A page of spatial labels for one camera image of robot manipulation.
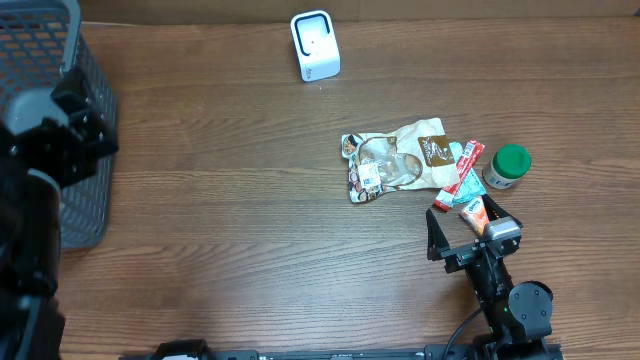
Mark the green lid Knorr jar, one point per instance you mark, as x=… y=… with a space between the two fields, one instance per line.
x=507 y=166

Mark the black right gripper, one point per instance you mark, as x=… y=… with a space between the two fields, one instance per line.
x=459 y=256

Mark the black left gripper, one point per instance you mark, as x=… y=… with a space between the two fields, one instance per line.
x=80 y=132

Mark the red snack stick packet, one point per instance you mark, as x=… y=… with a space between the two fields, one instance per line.
x=471 y=153

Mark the orange tissue packet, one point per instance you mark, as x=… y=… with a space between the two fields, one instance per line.
x=475 y=215

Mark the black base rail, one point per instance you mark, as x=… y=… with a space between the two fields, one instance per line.
x=345 y=354

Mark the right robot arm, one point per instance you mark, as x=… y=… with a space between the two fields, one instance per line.
x=512 y=321

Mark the white barcode scanner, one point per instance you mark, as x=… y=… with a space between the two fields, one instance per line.
x=316 y=45

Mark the teal wet wipes pack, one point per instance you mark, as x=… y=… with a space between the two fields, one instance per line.
x=472 y=185

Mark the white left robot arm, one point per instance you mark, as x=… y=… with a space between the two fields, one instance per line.
x=31 y=323

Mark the beige brown snack bag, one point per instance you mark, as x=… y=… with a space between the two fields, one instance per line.
x=414 y=157

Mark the grey mesh plastic basket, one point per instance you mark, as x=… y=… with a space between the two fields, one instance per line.
x=49 y=73

